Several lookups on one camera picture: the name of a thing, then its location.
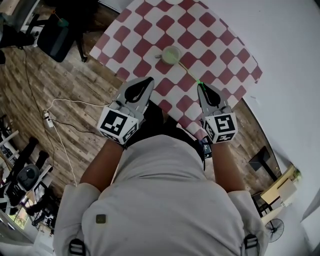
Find black standing fan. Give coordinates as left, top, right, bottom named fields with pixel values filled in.
left=264, top=218, right=285, bottom=243

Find black strap buckle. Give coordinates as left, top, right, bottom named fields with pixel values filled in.
left=243, top=234, right=259, bottom=256
left=68, top=238, right=86, bottom=256

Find white shelf rack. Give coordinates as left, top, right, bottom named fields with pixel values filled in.
left=19, top=0, right=49, bottom=35

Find white cable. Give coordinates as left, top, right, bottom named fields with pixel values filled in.
left=44, top=98, right=111, bottom=187

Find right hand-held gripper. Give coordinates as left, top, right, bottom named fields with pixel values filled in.
left=196, top=83, right=238, bottom=145

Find grey round device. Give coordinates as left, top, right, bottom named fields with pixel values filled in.
left=16, top=163, right=41, bottom=192

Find person's white shirt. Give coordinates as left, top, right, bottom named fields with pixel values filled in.
left=53, top=134, right=270, bottom=256

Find black side table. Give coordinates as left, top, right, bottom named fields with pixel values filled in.
left=248, top=145, right=281, bottom=181

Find person's black trousers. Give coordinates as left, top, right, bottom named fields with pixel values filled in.
left=125, top=99, right=211, bottom=152

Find black office chair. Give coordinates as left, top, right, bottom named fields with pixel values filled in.
left=26, top=0, right=89, bottom=64

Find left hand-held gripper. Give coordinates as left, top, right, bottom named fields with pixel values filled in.
left=97, top=76, right=155, bottom=146

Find person's right forearm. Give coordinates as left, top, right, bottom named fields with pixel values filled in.
left=211, top=141, right=247, bottom=194

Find black cable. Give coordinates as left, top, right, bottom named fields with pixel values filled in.
left=19, top=46, right=103, bottom=137

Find person's left forearm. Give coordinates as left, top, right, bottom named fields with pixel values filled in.
left=79, top=138, right=125, bottom=194

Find white power strip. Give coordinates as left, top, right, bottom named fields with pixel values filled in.
left=41, top=109, right=55, bottom=129

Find pale green cup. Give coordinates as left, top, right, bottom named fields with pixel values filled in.
left=154, top=45, right=182, bottom=66

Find red white checkered tablecloth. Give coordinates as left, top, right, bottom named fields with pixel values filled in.
left=89, top=0, right=264, bottom=138

